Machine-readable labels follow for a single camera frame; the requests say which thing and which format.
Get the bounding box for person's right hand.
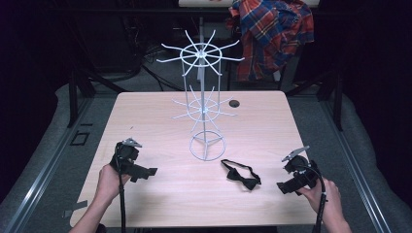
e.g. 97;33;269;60
296;177;342;222

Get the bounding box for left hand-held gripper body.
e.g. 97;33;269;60
109;137;144;178

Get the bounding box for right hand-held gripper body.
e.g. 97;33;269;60
281;145;321;189

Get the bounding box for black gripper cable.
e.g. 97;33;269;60
299;164;328;233
115;145;128;233

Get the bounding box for black floor cables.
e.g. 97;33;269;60
122;18;184;93

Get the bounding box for person's left hand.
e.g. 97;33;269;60
93;163;132;206

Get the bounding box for black bow tie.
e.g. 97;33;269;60
220;158;262;191

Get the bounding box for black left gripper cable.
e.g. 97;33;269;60
115;145;128;233

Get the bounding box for red blue plaid shirt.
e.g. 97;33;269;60
225;0;316;83

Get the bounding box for grey metal stand pole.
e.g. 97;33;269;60
197;16;206;83

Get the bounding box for black tape rectangle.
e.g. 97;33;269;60
69;130;91;147

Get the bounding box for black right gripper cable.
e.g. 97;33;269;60
299;164;328;233

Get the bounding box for metal floor rail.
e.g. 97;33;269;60
319;96;394;233
0;96;96;233

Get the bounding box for white wire display rack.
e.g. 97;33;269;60
155;29;246;162

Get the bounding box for black frame post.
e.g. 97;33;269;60
67;62;80;129
332;73;344;132

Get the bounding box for grey tape strip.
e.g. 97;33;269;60
61;199;88;219

